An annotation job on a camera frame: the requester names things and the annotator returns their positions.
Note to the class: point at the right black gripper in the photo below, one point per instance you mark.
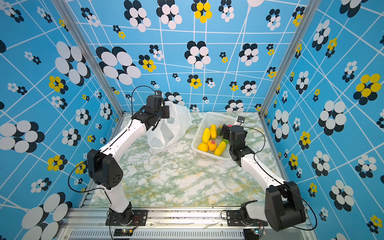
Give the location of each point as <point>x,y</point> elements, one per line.
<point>228,133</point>

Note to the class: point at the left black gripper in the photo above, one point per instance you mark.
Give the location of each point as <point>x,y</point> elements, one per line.
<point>166,112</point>

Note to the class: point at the orange yellow mango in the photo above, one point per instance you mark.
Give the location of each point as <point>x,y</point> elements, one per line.
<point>213,131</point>

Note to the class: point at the red orange fruit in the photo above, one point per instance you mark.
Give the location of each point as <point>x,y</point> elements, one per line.
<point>212,145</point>

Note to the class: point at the white plastic bag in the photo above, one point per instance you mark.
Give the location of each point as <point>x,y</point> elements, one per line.
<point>170,130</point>

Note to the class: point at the yellow fruit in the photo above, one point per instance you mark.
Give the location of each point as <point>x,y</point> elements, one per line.
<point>203,147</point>

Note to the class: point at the green fruit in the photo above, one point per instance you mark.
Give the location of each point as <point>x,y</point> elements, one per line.
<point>225,139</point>

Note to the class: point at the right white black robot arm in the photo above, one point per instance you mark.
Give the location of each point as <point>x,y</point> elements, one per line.
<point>283,202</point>

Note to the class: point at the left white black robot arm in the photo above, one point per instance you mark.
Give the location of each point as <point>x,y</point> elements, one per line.
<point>103,164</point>

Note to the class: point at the white plastic basket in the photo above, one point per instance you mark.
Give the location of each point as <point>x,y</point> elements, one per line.
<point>219,120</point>

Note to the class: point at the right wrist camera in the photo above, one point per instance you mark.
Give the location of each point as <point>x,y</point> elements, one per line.
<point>240,121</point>

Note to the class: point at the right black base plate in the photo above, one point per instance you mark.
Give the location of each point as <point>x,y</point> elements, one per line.
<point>235,219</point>

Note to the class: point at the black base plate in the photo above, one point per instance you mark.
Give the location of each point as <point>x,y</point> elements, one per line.
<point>133,218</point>
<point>235,219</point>

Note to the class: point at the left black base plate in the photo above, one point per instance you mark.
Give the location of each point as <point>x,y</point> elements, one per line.
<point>133,218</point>

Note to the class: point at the aluminium front rail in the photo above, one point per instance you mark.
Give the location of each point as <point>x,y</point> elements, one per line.
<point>206,223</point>

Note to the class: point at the left aluminium corner post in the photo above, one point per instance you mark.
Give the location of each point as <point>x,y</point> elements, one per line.
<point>81,42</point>

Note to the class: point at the aluminium corner post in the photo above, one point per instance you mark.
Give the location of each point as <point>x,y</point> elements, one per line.
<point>290,52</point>
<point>81,42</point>

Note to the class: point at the right aluminium corner post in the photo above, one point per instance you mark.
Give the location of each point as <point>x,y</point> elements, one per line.
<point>290,52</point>

